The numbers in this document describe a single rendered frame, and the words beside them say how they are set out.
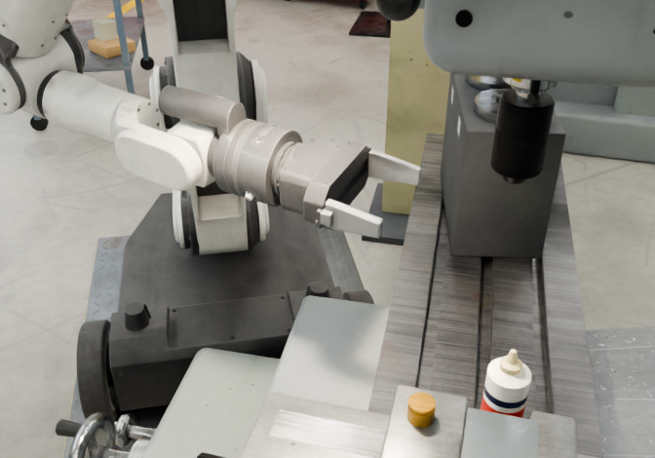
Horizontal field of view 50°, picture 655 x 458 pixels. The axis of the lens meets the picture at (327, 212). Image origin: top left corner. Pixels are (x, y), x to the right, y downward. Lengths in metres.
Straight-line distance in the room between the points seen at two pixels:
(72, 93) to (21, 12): 0.11
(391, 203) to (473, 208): 1.82
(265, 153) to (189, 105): 0.11
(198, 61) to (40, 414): 1.26
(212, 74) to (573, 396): 0.75
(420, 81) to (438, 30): 1.97
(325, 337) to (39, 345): 1.54
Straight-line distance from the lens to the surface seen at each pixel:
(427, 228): 1.01
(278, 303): 1.43
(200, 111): 0.79
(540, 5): 0.51
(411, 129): 2.57
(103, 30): 3.71
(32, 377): 2.27
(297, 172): 0.73
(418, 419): 0.58
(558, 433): 0.61
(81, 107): 0.90
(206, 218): 1.42
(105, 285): 1.87
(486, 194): 0.91
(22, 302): 2.56
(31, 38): 0.91
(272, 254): 1.60
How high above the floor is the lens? 1.51
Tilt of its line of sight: 33 degrees down
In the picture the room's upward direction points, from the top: straight up
